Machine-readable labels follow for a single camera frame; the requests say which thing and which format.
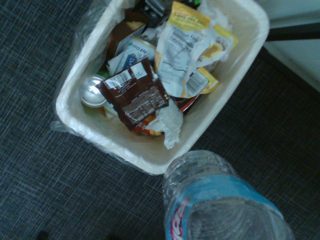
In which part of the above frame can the clear plastic water bottle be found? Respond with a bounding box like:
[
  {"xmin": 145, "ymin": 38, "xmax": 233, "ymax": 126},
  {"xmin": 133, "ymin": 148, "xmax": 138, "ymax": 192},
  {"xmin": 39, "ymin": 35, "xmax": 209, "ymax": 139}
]
[{"xmin": 162, "ymin": 149, "xmax": 298, "ymax": 240}]

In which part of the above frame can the cream plastic trash bin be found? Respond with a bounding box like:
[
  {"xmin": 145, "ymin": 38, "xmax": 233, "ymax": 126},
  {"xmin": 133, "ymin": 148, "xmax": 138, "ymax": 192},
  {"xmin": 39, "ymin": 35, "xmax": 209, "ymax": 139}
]
[{"xmin": 55, "ymin": 0, "xmax": 271, "ymax": 176}]

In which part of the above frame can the white trash bin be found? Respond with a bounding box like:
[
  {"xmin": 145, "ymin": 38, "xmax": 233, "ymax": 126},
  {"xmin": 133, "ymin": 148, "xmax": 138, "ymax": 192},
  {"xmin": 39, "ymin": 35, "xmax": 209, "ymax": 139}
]
[{"xmin": 49, "ymin": 0, "xmax": 271, "ymax": 177}]

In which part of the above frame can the black plastic trash piece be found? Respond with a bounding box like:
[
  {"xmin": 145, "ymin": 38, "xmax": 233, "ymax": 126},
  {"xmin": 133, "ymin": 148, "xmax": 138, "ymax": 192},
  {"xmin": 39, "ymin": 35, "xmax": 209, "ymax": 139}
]
[{"xmin": 139, "ymin": 0, "xmax": 171, "ymax": 28}]

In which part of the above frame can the crumpled white tissue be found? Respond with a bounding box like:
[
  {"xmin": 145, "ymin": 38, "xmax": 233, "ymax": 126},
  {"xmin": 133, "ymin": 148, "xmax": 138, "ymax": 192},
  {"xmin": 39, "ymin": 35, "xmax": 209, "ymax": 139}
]
[{"xmin": 149, "ymin": 101, "xmax": 185, "ymax": 151}]

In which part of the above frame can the orange red snack wrapper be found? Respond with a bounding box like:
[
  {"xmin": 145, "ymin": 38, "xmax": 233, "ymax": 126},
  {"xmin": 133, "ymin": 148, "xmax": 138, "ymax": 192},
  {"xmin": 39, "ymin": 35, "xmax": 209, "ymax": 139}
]
[{"xmin": 131, "ymin": 113, "xmax": 164, "ymax": 138}]

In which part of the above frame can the brown snack wrapper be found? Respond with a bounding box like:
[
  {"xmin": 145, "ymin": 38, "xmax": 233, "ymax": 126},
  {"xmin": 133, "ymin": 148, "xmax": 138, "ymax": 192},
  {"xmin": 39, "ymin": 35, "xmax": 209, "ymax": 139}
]
[{"xmin": 95, "ymin": 57, "xmax": 170, "ymax": 132}]

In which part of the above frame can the yellow white snack wrapper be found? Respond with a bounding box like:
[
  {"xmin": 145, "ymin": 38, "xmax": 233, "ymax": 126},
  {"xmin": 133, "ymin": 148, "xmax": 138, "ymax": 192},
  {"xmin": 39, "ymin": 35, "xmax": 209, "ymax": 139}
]
[{"xmin": 153, "ymin": 0, "xmax": 240, "ymax": 99}]

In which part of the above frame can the blue white paper package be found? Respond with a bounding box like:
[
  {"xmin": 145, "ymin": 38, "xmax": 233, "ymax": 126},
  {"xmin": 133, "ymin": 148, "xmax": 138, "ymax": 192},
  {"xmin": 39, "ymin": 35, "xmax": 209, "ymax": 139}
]
[{"xmin": 107, "ymin": 36, "xmax": 158, "ymax": 77}]

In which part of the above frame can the silver aluminium can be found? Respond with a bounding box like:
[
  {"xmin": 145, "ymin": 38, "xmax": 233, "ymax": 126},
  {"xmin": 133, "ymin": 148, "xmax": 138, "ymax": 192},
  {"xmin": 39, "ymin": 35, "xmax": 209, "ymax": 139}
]
[{"xmin": 80, "ymin": 74, "xmax": 108, "ymax": 109}]

